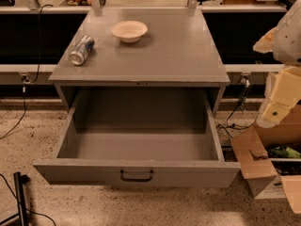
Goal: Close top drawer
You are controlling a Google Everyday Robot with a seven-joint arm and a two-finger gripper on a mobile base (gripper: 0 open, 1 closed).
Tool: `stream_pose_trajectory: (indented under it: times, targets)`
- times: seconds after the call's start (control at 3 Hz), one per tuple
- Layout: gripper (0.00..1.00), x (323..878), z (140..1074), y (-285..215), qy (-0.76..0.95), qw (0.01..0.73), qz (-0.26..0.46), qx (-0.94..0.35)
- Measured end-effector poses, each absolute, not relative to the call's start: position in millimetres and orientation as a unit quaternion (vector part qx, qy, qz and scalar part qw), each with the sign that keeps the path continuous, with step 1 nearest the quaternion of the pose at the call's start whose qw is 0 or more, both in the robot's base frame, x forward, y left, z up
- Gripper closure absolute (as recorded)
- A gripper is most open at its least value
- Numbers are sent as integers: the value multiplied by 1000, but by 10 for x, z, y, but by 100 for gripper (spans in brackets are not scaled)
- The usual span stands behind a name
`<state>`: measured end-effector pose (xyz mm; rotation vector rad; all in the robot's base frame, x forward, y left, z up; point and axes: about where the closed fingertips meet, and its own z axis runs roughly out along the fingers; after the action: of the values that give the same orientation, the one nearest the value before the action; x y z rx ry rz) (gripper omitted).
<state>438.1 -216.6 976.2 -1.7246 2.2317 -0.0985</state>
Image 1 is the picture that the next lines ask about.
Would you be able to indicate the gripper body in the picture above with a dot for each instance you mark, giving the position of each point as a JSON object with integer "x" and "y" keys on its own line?
{"x": 289, "y": 40}

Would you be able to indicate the grey top drawer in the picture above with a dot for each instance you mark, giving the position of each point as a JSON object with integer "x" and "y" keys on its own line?
{"x": 139, "y": 137}

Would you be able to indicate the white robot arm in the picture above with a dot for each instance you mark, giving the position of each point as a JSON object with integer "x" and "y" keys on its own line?
{"x": 283, "y": 89}

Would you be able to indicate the grey drawer cabinet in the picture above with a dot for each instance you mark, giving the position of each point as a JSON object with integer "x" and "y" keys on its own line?
{"x": 173, "y": 68}

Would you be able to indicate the green bag in box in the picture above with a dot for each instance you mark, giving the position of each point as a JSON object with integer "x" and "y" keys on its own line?
{"x": 283, "y": 151}

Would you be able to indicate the cardboard box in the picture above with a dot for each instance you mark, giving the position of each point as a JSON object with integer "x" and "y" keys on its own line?
{"x": 259, "y": 170}

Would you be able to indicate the white bowl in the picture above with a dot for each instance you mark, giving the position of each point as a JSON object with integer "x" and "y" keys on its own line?
{"x": 129, "y": 31}

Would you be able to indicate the silver blue soda can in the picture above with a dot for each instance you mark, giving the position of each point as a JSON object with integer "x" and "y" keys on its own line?
{"x": 82, "y": 50}

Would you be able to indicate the black stand on floor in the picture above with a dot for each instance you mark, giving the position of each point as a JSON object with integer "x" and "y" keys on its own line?
{"x": 18, "y": 211}

